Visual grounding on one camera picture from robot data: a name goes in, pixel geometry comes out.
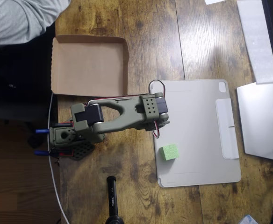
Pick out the green foam cube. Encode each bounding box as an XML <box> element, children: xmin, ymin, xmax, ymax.
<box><xmin>159</xmin><ymin>144</ymin><xmax>180</xmax><ymax>161</ymax></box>

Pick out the brown cardboard tray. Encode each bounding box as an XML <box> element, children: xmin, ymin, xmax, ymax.
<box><xmin>50</xmin><ymin>35</ymin><xmax>129</xmax><ymax>98</ymax></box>

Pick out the beige tablet case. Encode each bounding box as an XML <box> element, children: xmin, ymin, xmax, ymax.
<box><xmin>149</xmin><ymin>78</ymin><xmax>242</xmax><ymax>189</ymax></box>

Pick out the silver monitor stand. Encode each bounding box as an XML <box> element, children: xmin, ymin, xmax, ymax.
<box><xmin>236</xmin><ymin>82</ymin><xmax>273</xmax><ymax>162</ymax></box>

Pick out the white foam sheet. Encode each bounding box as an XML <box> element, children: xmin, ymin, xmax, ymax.
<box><xmin>237</xmin><ymin>0</ymin><xmax>273</xmax><ymax>85</ymax></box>

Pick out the white and blue packet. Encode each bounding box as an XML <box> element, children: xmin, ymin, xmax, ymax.
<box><xmin>239</xmin><ymin>214</ymin><xmax>260</xmax><ymax>224</ymax></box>

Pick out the person in grey shirt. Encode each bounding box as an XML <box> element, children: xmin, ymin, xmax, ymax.
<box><xmin>0</xmin><ymin>0</ymin><xmax>72</xmax><ymax>45</ymax></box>

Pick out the red white black servo cable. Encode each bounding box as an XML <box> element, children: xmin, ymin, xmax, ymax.
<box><xmin>151</xmin><ymin>120</ymin><xmax>163</xmax><ymax>140</ymax></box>
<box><xmin>87</xmin><ymin>80</ymin><xmax>167</xmax><ymax>105</ymax></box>

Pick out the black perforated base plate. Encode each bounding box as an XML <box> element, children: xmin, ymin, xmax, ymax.
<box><xmin>68</xmin><ymin>140</ymin><xmax>96</xmax><ymax>161</ymax></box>

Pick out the black camera stand pole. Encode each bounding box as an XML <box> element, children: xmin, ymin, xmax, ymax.
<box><xmin>105</xmin><ymin>176</ymin><xmax>125</xmax><ymax>224</ymax></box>

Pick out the white power cable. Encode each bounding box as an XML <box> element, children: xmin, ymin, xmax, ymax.
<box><xmin>47</xmin><ymin>93</ymin><xmax>70</xmax><ymax>224</ymax></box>

